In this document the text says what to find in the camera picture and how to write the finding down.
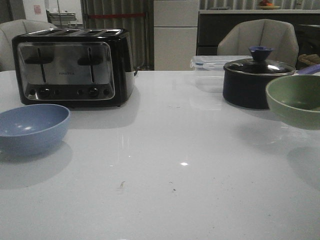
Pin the blue bowl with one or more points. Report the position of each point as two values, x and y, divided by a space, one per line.
33 129

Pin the green bowl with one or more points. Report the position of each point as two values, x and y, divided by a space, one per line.
295 99

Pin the clear plastic food container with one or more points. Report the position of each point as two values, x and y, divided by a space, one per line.
209 70

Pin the dark blue saucepan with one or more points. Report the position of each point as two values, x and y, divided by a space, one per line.
249 91

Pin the black and steel toaster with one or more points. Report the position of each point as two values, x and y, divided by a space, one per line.
74 67

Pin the white cabinet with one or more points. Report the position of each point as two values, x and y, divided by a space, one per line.
175 33

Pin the dark sideboard counter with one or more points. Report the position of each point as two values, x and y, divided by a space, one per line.
214 25

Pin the beige chair right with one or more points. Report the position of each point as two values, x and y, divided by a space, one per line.
269 33

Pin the beige chair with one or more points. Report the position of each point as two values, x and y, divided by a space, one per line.
269 33
11 29

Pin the glass pot lid blue knob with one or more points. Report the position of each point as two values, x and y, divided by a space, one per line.
259 64

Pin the fruit bowl on counter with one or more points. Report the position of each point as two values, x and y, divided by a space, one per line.
267 5

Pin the beige chair left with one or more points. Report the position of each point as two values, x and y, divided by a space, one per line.
11 29

